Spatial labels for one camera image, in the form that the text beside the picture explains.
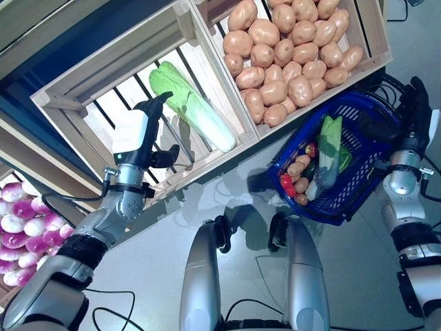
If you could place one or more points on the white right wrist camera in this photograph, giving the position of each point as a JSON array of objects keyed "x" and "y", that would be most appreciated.
[{"x": 435, "y": 122}]

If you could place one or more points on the wooden cabbage crate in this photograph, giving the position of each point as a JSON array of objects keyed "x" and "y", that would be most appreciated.
[{"x": 113, "y": 58}]

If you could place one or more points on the brown potato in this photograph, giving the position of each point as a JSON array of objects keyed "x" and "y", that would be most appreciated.
[
  {"x": 330, "y": 55},
  {"x": 302, "y": 199},
  {"x": 299, "y": 90},
  {"x": 284, "y": 51},
  {"x": 288, "y": 105},
  {"x": 339, "y": 22},
  {"x": 305, "y": 8},
  {"x": 234, "y": 63},
  {"x": 255, "y": 105},
  {"x": 336, "y": 76},
  {"x": 263, "y": 32},
  {"x": 292, "y": 70},
  {"x": 274, "y": 74},
  {"x": 303, "y": 160},
  {"x": 294, "y": 169},
  {"x": 327, "y": 7},
  {"x": 303, "y": 32},
  {"x": 305, "y": 53},
  {"x": 301, "y": 184},
  {"x": 325, "y": 32},
  {"x": 317, "y": 88},
  {"x": 237, "y": 43},
  {"x": 262, "y": 55},
  {"x": 249, "y": 77},
  {"x": 275, "y": 115},
  {"x": 314, "y": 69},
  {"x": 243, "y": 13},
  {"x": 284, "y": 17},
  {"x": 351, "y": 58},
  {"x": 274, "y": 92}
]

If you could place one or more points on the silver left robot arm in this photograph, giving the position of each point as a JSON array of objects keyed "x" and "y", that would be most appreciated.
[{"x": 86, "y": 227}]

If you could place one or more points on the wooden turnip crate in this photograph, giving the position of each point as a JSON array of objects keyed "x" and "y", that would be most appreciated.
[{"x": 10, "y": 293}]

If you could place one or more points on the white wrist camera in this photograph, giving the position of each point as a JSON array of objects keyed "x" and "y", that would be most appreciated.
[
  {"x": 435, "y": 122},
  {"x": 129, "y": 131}
]

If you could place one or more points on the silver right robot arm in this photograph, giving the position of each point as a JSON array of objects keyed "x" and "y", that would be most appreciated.
[{"x": 406, "y": 179}]

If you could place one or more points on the red apple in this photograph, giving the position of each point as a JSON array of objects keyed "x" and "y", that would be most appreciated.
[{"x": 311, "y": 150}]

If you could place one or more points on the green napa cabbage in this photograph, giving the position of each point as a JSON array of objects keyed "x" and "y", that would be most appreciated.
[
  {"x": 330, "y": 131},
  {"x": 344, "y": 160},
  {"x": 193, "y": 107}
]

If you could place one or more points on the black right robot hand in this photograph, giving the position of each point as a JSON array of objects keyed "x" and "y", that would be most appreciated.
[{"x": 420, "y": 110}]

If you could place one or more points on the wooden potato crate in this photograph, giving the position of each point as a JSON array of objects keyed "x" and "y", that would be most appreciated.
[{"x": 365, "y": 34}]

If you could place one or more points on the wooden display shelf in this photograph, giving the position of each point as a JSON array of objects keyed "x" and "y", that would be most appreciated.
[{"x": 41, "y": 158}]

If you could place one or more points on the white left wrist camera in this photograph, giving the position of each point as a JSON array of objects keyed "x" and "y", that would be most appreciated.
[{"x": 129, "y": 131}]

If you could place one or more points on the dark green cucumber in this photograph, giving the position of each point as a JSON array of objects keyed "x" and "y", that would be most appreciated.
[{"x": 310, "y": 169}]

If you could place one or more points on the blue plastic shopping basket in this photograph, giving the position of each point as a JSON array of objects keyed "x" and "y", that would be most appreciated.
[{"x": 355, "y": 100}]

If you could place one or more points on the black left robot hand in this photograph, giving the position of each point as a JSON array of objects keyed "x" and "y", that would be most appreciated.
[{"x": 153, "y": 124}]

